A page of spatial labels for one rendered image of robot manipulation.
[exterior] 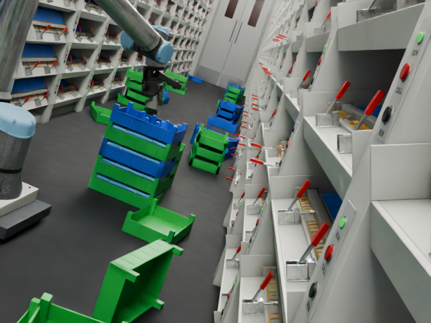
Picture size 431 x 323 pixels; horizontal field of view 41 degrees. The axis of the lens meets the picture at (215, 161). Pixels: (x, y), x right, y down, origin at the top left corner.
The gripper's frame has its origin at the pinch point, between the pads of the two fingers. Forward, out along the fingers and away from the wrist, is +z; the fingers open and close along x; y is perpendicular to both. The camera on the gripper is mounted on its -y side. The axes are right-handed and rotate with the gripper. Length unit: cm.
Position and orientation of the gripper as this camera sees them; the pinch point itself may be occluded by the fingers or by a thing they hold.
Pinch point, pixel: (158, 112)
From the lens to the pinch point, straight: 251.6
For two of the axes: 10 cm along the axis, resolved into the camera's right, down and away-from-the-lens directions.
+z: -0.9, 9.5, 2.9
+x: 3.0, 3.0, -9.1
